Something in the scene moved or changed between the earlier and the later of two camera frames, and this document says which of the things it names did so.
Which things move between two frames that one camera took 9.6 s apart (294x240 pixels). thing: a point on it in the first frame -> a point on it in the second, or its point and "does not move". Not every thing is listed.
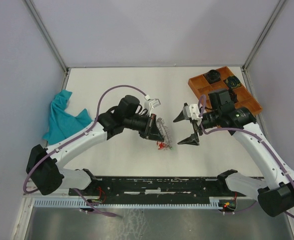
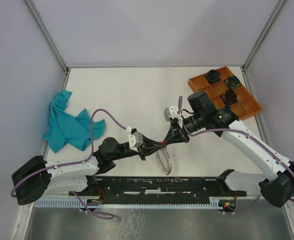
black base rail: x=160 y=189 does not move
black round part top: x=212 y=76 does not move
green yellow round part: x=233 y=82 does not move
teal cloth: x=62 y=124 does not move
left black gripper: x=151 y=131 -> x=141 y=152
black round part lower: x=233 y=96 does not move
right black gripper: x=193 y=139 -> x=175 y=126
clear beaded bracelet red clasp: x=166 y=134 -> x=168 y=158
